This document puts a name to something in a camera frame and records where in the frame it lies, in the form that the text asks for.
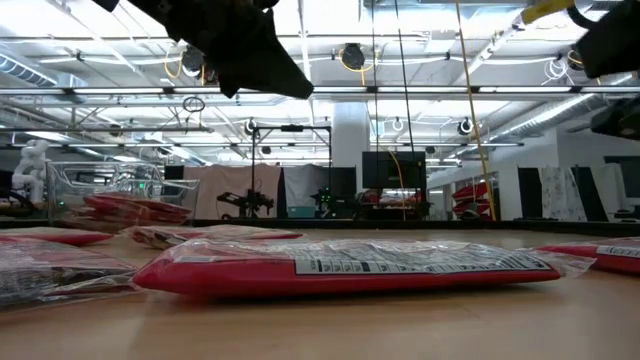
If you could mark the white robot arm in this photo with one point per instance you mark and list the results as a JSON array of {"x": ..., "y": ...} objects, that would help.
[{"x": 32, "y": 170}]

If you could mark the horizontal metal frame bar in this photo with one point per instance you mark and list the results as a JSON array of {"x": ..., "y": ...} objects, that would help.
[{"x": 400, "y": 90}]

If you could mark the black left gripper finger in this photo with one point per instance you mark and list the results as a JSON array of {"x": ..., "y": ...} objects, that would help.
[
  {"x": 260, "y": 65},
  {"x": 229, "y": 87}
]

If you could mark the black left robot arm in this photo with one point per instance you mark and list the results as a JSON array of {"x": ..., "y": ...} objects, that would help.
[{"x": 106, "y": 4}]

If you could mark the black fabric curtain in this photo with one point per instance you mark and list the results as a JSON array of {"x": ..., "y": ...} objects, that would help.
[{"x": 348, "y": 177}]

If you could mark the red storage bin shelf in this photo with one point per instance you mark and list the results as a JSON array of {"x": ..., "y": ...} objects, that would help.
[{"x": 467, "y": 192}]

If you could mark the black camera stand frame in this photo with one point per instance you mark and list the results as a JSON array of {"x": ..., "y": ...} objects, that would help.
[{"x": 253, "y": 165}]

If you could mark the pink fabric curtain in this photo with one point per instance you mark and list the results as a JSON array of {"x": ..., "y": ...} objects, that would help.
[{"x": 220, "y": 192}]

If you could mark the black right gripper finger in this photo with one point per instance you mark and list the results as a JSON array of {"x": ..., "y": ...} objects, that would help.
[{"x": 620, "y": 120}]

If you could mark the black background robot arm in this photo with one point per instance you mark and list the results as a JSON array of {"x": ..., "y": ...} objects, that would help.
[
  {"x": 330, "y": 200},
  {"x": 247, "y": 202}
]

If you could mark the black monitor screen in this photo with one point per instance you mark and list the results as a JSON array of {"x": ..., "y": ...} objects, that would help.
[
  {"x": 385, "y": 170},
  {"x": 625, "y": 175}
]

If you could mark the white patterned cloth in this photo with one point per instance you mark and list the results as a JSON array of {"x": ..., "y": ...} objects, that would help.
[{"x": 560, "y": 192}]

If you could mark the teal box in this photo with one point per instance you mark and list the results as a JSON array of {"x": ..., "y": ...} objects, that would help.
[{"x": 301, "y": 212}]

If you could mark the grey fabric curtain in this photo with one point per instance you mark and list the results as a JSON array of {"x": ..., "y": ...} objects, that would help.
[{"x": 305, "y": 180}]

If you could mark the black partition panel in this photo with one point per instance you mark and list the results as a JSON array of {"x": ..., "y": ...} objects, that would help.
[
  {"x": 530, "y": 192},
  {"x": 595, "y": 195}
]

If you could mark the clear plastic basket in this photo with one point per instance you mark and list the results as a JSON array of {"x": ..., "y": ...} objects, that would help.
[{"x": 65, "y": 180}]

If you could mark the white square pillar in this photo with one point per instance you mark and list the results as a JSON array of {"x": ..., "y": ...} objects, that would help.
[{"x": 350, "y": 135}]

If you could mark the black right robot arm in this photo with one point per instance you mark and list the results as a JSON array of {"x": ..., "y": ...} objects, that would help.
[{"x": 620, "y": 40}]

